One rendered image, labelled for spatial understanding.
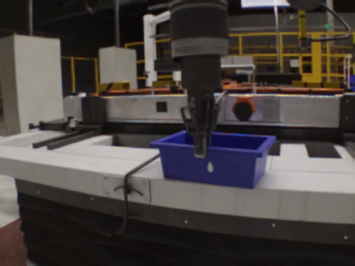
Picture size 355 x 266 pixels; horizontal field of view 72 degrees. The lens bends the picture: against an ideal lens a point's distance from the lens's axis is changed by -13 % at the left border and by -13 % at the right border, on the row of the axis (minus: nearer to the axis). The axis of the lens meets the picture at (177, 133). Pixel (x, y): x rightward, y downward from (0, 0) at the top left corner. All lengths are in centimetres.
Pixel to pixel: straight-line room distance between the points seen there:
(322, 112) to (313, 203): 47
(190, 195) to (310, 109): 54
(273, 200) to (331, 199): 11
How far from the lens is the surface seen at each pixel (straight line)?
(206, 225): 66
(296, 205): 56
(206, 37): 47
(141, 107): 111
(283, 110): 97
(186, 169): 57
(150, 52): 600
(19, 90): 549
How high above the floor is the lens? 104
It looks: 10 degrees down
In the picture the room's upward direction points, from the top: 2 degrees counter-clockwise
